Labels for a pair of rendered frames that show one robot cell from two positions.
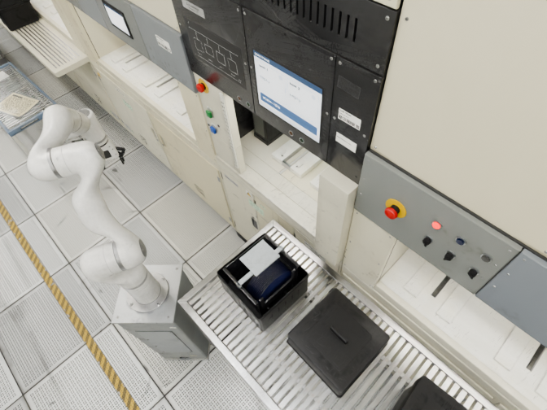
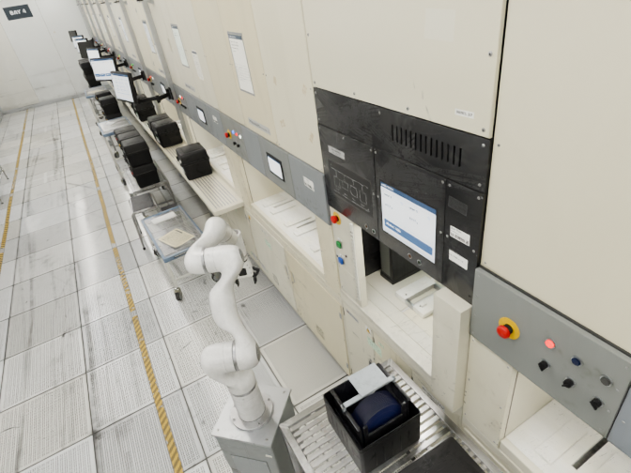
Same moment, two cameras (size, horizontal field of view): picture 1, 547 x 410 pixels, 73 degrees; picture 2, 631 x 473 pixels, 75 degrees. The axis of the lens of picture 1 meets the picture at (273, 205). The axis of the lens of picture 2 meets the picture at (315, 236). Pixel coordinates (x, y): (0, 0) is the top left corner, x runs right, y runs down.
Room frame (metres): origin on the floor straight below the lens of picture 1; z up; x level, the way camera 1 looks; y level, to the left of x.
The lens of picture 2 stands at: (-0.33, -0.06, 2.37)
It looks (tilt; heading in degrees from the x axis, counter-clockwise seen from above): 33 degrees down; 14
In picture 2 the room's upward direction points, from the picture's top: 9 degrees counter-clockwise
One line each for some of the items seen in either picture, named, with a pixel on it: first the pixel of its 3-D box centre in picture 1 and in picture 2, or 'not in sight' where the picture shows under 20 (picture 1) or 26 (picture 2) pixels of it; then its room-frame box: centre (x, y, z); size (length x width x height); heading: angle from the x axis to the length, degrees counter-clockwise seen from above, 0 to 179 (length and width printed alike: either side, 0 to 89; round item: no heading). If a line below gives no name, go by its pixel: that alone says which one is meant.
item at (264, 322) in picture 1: (264, 281); (371, 416); (0.63, 0.08, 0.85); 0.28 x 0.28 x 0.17; 38
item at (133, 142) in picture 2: not in sight; (136, 151); (3.74, 2.92, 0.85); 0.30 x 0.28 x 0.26; 38
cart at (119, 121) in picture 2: not in sight; (124, 148); (5.06, 4.07, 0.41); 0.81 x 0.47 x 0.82; 40
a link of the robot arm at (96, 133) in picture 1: (88, 125); (234, 244); (1.25, 0.76, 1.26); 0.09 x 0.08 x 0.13; 104
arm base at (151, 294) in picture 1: (141, 284); (247, 398); (0.67, 0.61, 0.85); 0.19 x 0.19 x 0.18
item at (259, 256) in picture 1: (262, 273); (370, 404); (0.64, 0.08, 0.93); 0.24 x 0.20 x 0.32; 128
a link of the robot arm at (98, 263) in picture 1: (113, 266); (227, 367); (0.67, 0.64, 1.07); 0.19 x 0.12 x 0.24; 104
